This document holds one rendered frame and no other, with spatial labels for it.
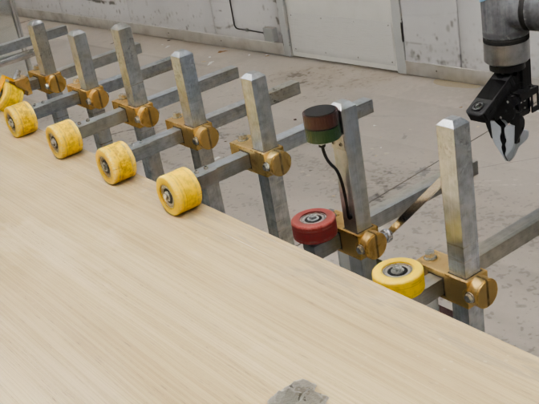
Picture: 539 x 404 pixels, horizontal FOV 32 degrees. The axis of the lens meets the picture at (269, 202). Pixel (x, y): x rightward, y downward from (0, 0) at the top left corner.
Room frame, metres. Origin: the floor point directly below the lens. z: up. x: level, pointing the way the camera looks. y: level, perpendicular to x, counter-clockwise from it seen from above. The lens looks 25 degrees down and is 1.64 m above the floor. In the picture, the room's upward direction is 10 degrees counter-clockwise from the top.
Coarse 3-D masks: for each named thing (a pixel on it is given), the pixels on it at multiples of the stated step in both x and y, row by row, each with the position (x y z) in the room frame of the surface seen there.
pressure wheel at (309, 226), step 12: (300, 216) 1.48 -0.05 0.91; (312, 216) 1.46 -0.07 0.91; (324, 216) 1.47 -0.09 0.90; (300, 228) 1.44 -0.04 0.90; (312, 228) 1.43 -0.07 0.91; (324, 228) 1.43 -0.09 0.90; (336, 228) 1.46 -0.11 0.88; (300, 240) 1.44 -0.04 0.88; (312, 240) 1.43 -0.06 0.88; (324, 240) 1.43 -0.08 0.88
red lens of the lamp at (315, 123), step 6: (336, 108) 1.45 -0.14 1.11; (330, 114) 1.42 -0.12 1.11; (336, 114) 1.43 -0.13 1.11; (306, 120) 1.43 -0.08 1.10; (312, 120) 1.42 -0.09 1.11; (318, 120) 1.42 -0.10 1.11; (324, 120) 1.42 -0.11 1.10; (330, 120) 1.42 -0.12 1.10; (336, 120) 1.43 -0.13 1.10; (306, 126) 1.43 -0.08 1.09; (312, 126) 1.42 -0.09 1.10; (318, 126) 1.42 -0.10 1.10; (324, 126) 1.42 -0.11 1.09; (330, 126) 1.42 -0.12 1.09
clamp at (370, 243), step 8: (336, 216) 1.53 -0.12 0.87; (344, 232) 1.47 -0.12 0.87; (352, 232) 1.46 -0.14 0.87; (360, 232) 1.45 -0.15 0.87; (368, 232) 1.45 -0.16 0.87; (376, 232) 1.44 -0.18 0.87; (344, 240) 1.47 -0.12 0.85; (352, 240) 1.45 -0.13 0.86; (360, 240) 1.44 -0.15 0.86; (368, 240) 1.43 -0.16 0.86; (376, 240) 1.44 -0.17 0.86; (384, 240) 1.45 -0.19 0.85; (344, 248) 1.47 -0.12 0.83; (352, 248) 1.45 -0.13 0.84; (360, 248) 1.43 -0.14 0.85; (368, 248) 1.42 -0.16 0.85; (376, 248) 1.43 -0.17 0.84; (384, 248) 1.44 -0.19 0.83; (352, 256) 1.46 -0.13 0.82; (360, 256) 1.44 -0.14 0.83; (368, 256) 1.43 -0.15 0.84; (376, 256) 1.43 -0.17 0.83
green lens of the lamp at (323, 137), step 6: (306, 132) 1.44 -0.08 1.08; (312, 132) 1.42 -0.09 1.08; (318, 132) 1.42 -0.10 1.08; (324, 132) 1.42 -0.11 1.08; (330, 132) 1.42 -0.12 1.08; (336, 132) 1.43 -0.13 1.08; (306, 138) 1.44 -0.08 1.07; (312, 138) 1.43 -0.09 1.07; (318, 138) 1.42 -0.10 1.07; (324, 138) 1.42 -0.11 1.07; (330, 138) 1.42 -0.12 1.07; (336, 138) 1.42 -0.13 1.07
